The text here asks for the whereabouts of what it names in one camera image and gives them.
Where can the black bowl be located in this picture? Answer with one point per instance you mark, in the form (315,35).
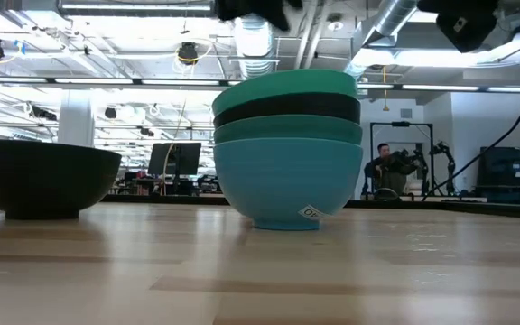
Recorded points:
(39,176)
(287,106)

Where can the teal green bowl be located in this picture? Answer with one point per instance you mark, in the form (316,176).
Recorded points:
(287,128)

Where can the black background robot arm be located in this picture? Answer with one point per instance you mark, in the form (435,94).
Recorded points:
(411,162)
(445,158)

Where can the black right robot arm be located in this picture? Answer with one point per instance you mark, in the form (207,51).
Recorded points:
(458,5)

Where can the black cabinet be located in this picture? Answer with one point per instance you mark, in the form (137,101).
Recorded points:
(508,173)

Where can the person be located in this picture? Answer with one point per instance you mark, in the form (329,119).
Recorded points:
(391,176)

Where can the black monitor on stand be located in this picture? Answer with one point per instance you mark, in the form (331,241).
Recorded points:
(174,158)

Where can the blue bowl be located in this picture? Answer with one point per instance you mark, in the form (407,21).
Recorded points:
(282,180)

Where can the white column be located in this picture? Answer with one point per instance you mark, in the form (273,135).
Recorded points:
(76,117)

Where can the silver ceiling duct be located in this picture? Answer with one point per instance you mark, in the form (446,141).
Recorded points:
(253,45)
(386,18)

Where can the black workstation frame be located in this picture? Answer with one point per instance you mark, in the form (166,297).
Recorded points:
(400,123)

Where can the black diagonal frame strut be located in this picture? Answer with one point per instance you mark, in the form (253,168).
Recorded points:
(428,194)

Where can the black table edge rail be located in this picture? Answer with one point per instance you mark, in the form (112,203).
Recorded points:
(490,208)

